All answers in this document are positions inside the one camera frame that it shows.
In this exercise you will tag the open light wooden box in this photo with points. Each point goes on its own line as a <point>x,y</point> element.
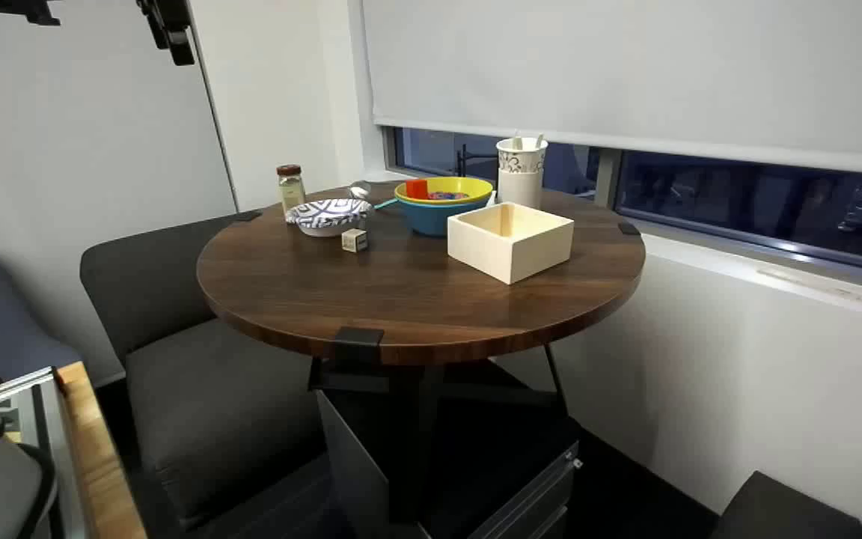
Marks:
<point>509,240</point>

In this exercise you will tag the blue and yellow bowl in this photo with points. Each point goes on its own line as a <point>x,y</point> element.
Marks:
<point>446,195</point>

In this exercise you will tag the small wooden cube on table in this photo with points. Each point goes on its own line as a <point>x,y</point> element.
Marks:
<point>353,240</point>

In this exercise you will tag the red object in bowl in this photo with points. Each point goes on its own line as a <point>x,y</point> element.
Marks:
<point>418,189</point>

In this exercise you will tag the blue white patterned dish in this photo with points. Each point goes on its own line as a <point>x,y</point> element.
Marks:
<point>328,217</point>

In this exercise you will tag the white patterned cup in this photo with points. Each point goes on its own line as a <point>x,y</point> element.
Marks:
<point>521,169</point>

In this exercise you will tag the small glass spice jar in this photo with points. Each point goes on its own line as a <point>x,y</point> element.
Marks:
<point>292,187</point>

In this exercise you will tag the dark grey upholstered bench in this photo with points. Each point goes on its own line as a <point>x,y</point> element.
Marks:
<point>217,414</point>

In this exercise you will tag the wooden plank edge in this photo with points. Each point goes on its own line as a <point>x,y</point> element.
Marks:
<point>108,503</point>

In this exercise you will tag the dark grey seat corner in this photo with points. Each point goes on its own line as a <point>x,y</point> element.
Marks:
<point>772,511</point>

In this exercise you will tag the white roller window blind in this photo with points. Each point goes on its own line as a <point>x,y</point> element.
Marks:
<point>731,80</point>

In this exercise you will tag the black table pedestal base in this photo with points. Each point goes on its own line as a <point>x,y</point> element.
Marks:
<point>412,420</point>

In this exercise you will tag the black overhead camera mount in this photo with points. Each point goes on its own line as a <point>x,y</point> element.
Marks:
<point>168,24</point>

